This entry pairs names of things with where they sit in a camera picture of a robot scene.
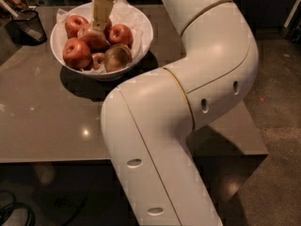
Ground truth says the red apple back centre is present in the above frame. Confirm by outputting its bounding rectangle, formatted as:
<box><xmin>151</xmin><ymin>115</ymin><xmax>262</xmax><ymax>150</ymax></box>
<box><xmin>103</xmin><ymin>18</ymin><xmax>112</xmax><ymax>38</ymax></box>

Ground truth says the black mesh pen cup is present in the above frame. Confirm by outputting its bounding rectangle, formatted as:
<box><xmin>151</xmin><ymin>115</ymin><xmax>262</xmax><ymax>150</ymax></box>
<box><xmin>13</xmin><ymin>10</ymin><xmax>47</xmax><ymax>46</ymax></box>

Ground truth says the small apple front centre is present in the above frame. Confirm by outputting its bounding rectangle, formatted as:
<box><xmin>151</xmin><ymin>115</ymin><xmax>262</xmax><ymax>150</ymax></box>
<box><xmin>92</xmin><ymin>53</ymin><xmax>104</xmax><ymax>70</ymax></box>

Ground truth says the red apple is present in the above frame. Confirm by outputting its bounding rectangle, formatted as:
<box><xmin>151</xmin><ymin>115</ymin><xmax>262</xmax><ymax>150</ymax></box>
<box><xmin>63</xmin><ymin>38</ymin><xmax>91</xmax><ymax>70</ymax></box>
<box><xmin>103</xmin><ymin>18</ymin><xmax>112</xmax><ymax>38</ymax></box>
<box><xmin>109</xmin><ymin>24</ymin><xmax>134</xmax><ymax>47</ymax></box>
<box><xmin>77</xmin><ymin>24</ymin><xmax>110</xmax><ymax>51</ymax></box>
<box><xmin>65</xmin><ymin>15</ymin><xmax>87</xmax><ymax>38</ymax></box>

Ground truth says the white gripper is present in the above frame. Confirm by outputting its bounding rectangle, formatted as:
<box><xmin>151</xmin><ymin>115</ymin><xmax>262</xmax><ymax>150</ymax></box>
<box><xmin>91</xmin><ymin>0</ymin><xmax>114</xmax><ymax>32</ymax></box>

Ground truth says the yellow green apple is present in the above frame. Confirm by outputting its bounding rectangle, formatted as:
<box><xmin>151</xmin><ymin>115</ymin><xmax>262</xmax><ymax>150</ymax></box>
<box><xmin>104</xmin><ymin>43</ymin><xmax>132</xmax><ymax>73</ymax></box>

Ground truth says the black cable on floor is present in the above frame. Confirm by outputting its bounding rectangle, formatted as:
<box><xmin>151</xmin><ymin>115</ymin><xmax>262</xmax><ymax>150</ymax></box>
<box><xmin>0</xmin><ymin>190</ymin><xmax>37</xmax><ymax>226</ymax></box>

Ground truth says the white ceramic bowl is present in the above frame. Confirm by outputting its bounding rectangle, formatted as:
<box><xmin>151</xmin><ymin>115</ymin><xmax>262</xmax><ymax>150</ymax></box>
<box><xmin>49</xmin><ymin>0</ymin><xmax>154</xmax><ymax>82</ymax></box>

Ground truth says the red apple back left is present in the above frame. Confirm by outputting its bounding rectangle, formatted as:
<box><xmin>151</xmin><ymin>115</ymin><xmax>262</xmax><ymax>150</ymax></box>
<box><xmin>65</xmin><ymin>15</ymin><xmax>87</xmax><ymax>38</ymax></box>

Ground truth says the white tissue paper liner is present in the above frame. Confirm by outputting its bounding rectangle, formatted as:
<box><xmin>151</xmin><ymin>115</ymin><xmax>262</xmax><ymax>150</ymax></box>
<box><xmin>55</xmin><ymin>0</ymin><xmax>149</xmax><ymax>75</ymax></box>

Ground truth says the red apple front left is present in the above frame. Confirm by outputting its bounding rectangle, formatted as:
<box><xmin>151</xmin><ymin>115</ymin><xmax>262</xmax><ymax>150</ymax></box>
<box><xmin>63</xmin><ymin>38</ymin><xmax>91</xmax><ymax>70</ymax></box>

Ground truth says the red apple right centre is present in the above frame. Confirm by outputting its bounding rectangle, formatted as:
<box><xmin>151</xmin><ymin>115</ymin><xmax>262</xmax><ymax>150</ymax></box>
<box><xmin>109</xmin><ymin>24</ymin><xmax>134</xmax><ymax>47</ymax></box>

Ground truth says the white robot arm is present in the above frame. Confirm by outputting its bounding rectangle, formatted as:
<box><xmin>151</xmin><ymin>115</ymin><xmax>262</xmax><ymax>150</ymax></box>
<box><xmin>101</xmin><ymin>0</ymin><xmax>259</xmax><ymax>226</ymax></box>

